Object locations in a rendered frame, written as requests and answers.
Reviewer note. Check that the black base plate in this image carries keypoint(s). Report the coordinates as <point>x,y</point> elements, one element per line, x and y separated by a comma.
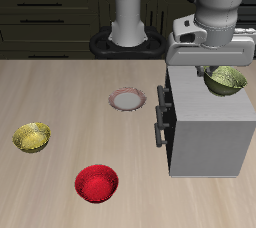
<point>100,46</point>

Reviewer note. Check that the white plate with pink rim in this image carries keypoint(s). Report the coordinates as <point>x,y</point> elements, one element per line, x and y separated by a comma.
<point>127,99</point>

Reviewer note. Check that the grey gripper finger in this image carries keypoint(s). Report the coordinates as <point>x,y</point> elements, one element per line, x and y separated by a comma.
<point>200,70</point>
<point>213,69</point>

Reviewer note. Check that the grey cabinet with dark drawers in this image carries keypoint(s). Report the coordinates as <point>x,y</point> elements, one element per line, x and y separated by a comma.
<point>206,128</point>

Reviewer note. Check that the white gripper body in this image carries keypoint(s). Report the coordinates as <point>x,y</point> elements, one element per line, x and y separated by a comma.
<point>213,54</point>

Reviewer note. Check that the green bowl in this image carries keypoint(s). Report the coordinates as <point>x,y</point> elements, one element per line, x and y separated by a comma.
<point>226,81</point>

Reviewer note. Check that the yellow bowl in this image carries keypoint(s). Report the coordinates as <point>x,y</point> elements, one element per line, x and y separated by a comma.
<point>31,137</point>

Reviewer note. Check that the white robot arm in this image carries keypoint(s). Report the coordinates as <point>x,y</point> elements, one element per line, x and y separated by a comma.
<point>213,2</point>

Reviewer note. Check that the dark kitchen cupboards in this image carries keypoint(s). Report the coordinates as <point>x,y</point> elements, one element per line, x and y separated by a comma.
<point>46,22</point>

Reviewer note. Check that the red bowl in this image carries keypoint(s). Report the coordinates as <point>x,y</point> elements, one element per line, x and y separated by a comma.
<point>96,183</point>

